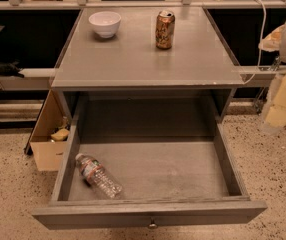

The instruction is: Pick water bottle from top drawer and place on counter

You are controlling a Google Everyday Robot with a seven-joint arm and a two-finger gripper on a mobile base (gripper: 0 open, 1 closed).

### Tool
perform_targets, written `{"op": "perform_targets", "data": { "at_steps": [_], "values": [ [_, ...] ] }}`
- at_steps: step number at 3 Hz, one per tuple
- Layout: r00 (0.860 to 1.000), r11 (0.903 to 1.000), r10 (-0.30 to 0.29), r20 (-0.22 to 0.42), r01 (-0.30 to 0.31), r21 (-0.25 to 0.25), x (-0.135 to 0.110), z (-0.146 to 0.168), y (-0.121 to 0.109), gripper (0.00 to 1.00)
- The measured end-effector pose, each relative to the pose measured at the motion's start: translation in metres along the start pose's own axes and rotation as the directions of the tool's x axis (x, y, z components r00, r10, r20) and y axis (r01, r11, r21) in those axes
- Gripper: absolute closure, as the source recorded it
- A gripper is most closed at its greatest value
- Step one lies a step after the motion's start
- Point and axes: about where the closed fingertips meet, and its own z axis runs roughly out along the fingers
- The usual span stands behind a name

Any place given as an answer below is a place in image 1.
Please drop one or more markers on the grey open top drawer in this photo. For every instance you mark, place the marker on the grey open top drawer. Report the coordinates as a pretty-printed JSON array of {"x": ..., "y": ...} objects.
[{"x": 170, "y": 179}]

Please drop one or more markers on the cardboard box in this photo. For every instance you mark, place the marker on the cardboard box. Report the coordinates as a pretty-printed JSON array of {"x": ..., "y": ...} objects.
[{"x": 47, "y": 152}]

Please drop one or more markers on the black cloth on shelf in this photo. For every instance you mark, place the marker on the black cloth on shelf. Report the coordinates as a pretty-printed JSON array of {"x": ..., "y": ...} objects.
[{"x": 10, "y": 69}]

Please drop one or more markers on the round metal drawer knob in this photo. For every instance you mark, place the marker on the round metal drawer knob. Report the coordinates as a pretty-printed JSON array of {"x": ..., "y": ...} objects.
[{"x": 152, "y": 225}]

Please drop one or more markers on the grey wooden cabinet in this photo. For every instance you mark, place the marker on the grey wooden cabinet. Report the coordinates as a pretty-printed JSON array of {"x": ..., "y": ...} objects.
[{"x": 127, "y": 84}]

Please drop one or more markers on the clear plastic water bottle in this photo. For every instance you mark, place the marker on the clear plastic water bottle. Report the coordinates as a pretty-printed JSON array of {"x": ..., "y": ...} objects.
[{"x": 95, "y": 174}]

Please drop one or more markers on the white ceramic bowl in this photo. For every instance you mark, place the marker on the white ceramic bowl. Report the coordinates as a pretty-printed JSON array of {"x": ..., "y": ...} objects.
[{"x": 105, "y": 23}]

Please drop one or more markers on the gold soda can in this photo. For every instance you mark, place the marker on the gold soda can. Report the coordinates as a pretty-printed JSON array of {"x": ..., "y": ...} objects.
[{"x": 164, "y": 33}]

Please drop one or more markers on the yellow object in box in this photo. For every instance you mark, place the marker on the yellow object in box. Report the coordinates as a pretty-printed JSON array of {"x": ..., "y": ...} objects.
[{"x": 60, "y": 135}]

